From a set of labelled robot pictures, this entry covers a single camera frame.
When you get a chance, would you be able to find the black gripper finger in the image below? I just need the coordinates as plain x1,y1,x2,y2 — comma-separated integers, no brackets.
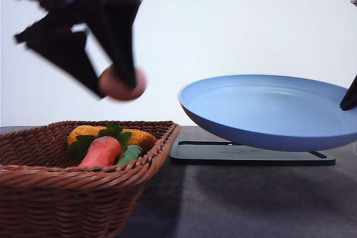
339,74,357,111
15,12,101,100
91,0,141,88

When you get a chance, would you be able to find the brown egg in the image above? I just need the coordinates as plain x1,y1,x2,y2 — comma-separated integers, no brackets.
98,66,147,101

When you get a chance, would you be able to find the blue plate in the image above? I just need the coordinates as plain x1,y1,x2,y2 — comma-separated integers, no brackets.
179,74,357,152

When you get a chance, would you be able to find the brown wicker basket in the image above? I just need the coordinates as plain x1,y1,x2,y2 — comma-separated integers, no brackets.
0,120,180,238

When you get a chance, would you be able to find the yellow corn toy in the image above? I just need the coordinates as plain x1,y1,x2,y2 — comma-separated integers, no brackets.
67,126,157,147

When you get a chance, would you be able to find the orange carrot toy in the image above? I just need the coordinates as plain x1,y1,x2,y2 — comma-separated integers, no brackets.
79,136,120,167

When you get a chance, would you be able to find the green vegetable toy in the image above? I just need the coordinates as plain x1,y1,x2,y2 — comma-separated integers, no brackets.
116,145,142,166

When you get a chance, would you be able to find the black tray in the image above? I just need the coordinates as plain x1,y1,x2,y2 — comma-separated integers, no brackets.
170,141,335,166

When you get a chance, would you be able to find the dark grey table mat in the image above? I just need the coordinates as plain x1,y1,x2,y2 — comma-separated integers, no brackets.
134,126,357,238

